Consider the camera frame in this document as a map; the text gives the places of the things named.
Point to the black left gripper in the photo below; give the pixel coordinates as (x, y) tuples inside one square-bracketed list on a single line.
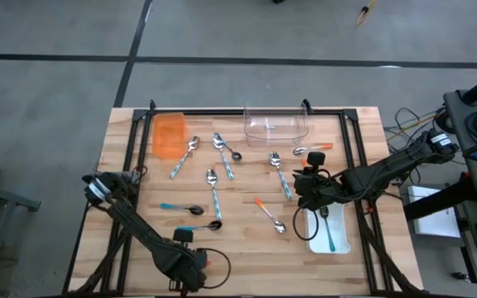
[(184, 267)]

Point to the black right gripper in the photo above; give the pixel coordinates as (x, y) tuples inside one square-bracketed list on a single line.
[(323, 188)]

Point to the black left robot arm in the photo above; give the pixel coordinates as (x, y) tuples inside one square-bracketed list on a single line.
[(139, 232)]

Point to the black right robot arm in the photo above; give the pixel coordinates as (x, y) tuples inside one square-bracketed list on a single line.
[(387, 165)]

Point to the white plastic tray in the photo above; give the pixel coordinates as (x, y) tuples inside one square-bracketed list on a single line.
[(340, 223)]

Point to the clear plastic bin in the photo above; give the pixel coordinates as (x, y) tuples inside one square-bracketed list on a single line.
[(276, 126)]

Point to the orange translucent plastic bin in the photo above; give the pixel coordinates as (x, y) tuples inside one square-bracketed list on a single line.
[(169, 136)]

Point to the white box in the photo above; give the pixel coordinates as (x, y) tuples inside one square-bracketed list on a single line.
[(437, 223)]

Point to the grey equipment cart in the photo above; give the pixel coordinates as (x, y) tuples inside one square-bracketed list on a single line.
[(458, 124)]

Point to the small black floor object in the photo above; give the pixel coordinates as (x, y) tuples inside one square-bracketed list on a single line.
[(460, 276)]

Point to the yellow and black floor tool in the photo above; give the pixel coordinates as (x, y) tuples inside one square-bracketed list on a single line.
[(364, 9)]

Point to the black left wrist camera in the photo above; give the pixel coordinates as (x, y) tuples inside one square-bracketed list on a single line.
[(182, 236)]

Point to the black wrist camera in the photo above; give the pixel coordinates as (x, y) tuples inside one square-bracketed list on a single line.
[(316, 158), (182, 236)]

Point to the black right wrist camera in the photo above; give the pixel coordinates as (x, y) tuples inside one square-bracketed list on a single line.
[(316, 158)]

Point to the black metal table frame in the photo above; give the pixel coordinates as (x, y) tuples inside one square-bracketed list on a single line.
[(242, 111)]

